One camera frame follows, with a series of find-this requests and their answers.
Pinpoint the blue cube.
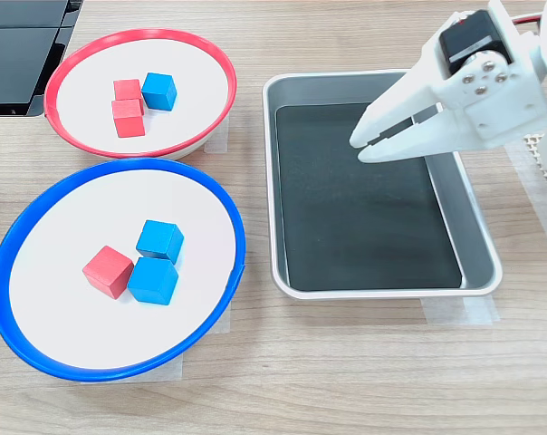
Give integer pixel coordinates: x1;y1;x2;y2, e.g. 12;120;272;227
135;219;185;266
140;72;178;111
127;256;180;306

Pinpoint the red cube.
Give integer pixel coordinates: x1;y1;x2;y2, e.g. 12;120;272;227
112;79;144;103
82;245;135;300
111;98;147;139

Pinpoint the pale perforated plate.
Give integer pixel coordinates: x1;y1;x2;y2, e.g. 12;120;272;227
522;133;547;212

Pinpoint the translucent tape strip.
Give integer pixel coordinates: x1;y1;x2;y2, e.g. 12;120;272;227
504;140;547;264
205;307;233;335
203;112;230;154
420;296;501;325
78;351;184;384

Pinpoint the steel tray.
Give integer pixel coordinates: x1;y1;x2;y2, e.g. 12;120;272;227
261;68;504;301

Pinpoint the black mat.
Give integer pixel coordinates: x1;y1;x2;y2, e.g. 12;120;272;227
275;101;464;293

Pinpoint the red-rimmed white plate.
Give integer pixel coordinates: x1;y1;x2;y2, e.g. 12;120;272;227
43;27;237;160

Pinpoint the black flat device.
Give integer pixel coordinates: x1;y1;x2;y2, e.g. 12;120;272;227
0;0;84;118

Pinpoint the blue-rimmed white plate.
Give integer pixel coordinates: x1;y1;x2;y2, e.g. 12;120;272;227
0;157;247;382

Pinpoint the red black white cable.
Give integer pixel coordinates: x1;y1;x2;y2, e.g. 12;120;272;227
511;12;545;29

